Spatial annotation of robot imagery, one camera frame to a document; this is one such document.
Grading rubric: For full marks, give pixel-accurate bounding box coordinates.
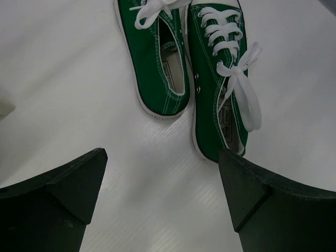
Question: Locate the green sneaker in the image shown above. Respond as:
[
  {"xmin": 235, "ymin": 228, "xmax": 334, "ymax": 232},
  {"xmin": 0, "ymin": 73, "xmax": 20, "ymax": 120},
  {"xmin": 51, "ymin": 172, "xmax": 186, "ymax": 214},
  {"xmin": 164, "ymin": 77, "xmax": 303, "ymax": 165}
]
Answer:
[
  {"xmin": 114, "ymin": 0, "xmax": 191, "ymax": 120},
  {"xmin": 186, "ymin": 1, "xmax": 262, "ymax": 162}
]

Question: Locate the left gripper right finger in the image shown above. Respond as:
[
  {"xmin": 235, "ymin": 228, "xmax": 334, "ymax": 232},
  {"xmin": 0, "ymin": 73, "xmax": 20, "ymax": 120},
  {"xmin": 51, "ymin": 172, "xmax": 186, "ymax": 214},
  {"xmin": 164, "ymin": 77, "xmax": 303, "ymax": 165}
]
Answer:
[{"xmin": 218, "ymin": 149, "xmax": 335, "ymax": 252}]

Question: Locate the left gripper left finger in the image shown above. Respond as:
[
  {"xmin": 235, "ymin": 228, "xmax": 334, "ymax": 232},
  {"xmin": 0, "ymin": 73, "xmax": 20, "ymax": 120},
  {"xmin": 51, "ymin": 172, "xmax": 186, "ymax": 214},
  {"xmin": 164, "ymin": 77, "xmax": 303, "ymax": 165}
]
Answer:
[{"xmin": 1, "ymin": 148, "xmax": 107, "ymax": 252}]

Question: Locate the cream shoe shelf with rods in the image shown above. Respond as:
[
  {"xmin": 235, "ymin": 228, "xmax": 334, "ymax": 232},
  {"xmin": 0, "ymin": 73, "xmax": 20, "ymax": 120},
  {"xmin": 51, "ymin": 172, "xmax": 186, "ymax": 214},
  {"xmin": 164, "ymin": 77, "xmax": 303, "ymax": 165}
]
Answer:
[{"xmin": 0, "ymin": 90, "xmax": 16, "ymax": 120}]

